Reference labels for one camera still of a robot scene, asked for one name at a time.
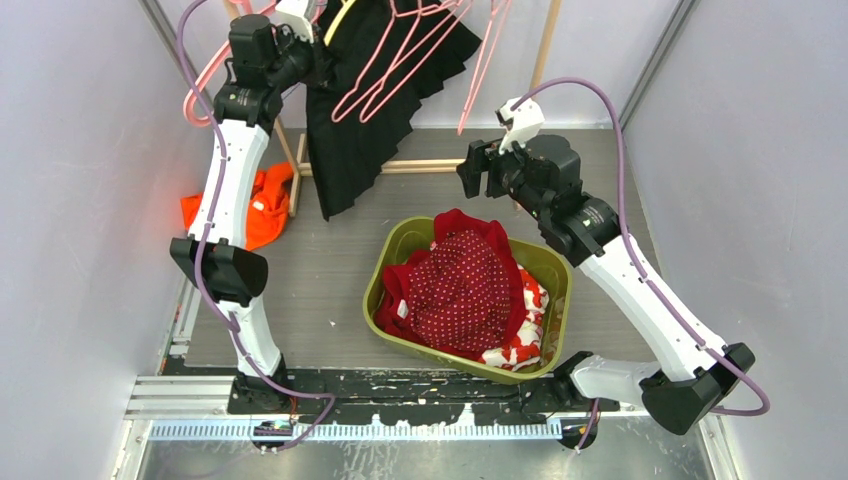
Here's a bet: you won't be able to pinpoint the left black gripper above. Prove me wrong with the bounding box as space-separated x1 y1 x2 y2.
265 22 339 93

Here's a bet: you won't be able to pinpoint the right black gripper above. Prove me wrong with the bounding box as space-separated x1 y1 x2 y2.
457 129 550 221

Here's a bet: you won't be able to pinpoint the pink hanger of red garment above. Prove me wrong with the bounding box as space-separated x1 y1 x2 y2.
456 0 513 134

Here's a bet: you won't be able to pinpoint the yellow wooden hanger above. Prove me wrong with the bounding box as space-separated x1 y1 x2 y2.
323 0 357 46

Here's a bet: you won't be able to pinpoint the dark red polka dot garment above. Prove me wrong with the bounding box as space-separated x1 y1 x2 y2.
400 230 520 361

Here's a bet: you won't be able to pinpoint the black garment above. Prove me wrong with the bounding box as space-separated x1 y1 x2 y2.
305 1 482 220

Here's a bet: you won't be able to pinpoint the pink hanger of dotted garment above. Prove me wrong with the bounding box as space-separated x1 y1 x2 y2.
326 1 482 125

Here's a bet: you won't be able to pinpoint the red poppy floral skirt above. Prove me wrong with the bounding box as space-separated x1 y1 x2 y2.
478 264 550 371

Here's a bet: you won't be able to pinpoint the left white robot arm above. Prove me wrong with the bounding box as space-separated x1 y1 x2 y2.
170 14 335 413

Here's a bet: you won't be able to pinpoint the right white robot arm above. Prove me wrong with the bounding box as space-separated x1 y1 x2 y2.
457 135 755 435

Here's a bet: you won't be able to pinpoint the wooden clothes rack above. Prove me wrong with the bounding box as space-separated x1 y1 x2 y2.
221 0 564 219

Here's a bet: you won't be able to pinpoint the empty pink hangers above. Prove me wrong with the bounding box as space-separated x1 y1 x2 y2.
184 1 276 107

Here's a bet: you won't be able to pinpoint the olive green plastic basket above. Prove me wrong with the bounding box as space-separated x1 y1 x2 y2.
363 217 572 385

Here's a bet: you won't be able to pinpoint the orange garment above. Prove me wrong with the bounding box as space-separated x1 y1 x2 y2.
180 162 296 252

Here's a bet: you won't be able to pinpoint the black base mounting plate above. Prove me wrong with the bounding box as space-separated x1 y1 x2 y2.
228 369 594 449

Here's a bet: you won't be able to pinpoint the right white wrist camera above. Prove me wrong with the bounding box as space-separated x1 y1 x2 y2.
496 97 545 154

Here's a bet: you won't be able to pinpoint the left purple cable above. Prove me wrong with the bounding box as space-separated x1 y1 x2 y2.
175 0 336 453

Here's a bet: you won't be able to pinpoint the purple cable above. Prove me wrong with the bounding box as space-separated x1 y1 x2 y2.
175 0 336 453
510 76 772 452

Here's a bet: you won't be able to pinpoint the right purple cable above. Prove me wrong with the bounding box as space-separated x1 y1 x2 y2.
510 76 772 452

